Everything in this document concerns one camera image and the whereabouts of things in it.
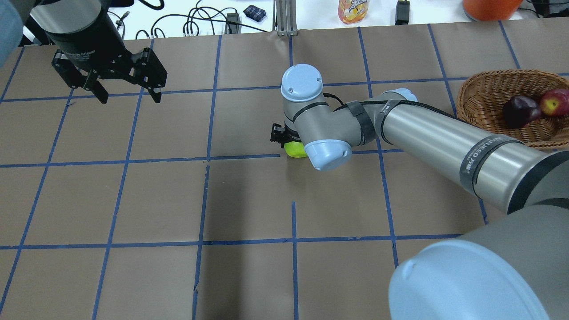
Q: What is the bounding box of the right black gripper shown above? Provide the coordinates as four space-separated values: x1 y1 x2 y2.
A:
270 124 301 148

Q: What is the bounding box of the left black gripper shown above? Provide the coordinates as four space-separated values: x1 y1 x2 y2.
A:
47 9 168 104

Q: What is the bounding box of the green apple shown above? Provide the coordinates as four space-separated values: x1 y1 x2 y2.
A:
283 141 308 158

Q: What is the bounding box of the dark red apple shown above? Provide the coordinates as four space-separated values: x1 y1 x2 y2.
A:
502 95 542 129

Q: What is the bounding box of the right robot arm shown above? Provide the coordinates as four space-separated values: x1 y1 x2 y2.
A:
271 64 569 320

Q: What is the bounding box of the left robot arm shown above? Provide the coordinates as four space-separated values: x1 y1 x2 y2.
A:
1 0 168 104

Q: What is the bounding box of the wicker basket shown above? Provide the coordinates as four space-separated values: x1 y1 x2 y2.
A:
457 69 569 150

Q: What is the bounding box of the black power brick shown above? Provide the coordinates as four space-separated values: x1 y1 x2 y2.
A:
224 12 241 34

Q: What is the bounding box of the dark blue checkered pouch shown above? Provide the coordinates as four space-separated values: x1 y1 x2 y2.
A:
243 5 267 22

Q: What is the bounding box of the orange juice bottle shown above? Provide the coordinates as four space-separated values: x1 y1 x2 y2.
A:
337 0 369 24

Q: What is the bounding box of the black power adapter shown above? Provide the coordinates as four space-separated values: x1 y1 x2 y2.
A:
394 0 410 25

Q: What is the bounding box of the orange cylindrical container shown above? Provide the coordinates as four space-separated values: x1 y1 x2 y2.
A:
462 0 524 21

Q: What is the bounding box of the black cable bundle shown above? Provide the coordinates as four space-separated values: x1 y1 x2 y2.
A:
113 0 267 40

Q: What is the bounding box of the aluminium frame post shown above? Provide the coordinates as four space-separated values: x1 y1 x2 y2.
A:
273 0 297 37

